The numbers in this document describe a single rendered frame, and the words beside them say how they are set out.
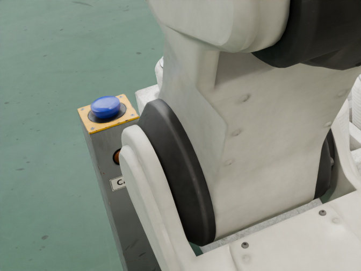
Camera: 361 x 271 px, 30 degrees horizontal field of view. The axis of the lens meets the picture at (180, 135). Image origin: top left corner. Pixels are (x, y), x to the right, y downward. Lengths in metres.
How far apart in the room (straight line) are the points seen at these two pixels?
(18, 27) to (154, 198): 1.56
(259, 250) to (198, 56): 0.24
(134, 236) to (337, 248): 0.48
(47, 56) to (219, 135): 1.41
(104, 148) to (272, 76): 0.50
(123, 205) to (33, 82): 0.84
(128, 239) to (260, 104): 0.58
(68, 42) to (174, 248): 1.38
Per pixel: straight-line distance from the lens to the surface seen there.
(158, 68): 1.14
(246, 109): 0.45
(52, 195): 1.33
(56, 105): 1.62
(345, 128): 1.00
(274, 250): 0.58
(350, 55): 0.33
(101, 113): 0.90
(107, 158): 0.91
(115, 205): 0.96
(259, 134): 0.50
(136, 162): 0.59
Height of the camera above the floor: 0.78
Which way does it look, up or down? 34 degrees down
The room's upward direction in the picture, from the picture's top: 11 degrees counter-clockwise
